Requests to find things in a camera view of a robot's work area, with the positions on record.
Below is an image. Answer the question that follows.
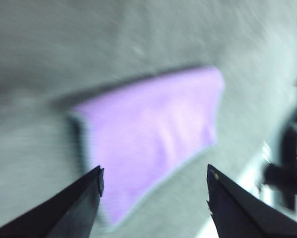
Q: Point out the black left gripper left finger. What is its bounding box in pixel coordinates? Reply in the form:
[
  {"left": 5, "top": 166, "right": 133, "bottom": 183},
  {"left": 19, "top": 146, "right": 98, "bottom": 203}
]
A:
[{"left": 0, "top": 165, "right": 105, "bottom": 238}]

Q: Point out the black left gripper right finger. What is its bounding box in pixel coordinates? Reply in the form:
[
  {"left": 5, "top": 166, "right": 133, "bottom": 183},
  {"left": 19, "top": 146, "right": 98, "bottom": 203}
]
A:
[{"left": 206, "top": 163, "right": 297, "bottom": 238}]

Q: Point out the purple towel with grey hem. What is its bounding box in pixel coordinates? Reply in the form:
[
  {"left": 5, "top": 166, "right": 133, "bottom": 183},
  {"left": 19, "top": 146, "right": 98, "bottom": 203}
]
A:
[{"left": 68, "top": 65, "right": 225, "bottom": 228}]

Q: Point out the grey table cloth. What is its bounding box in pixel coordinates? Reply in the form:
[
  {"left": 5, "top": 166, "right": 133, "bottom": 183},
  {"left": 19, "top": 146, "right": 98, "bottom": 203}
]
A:
[{"left": 0, "top": 0, "right": 297, "bottom": 238}]

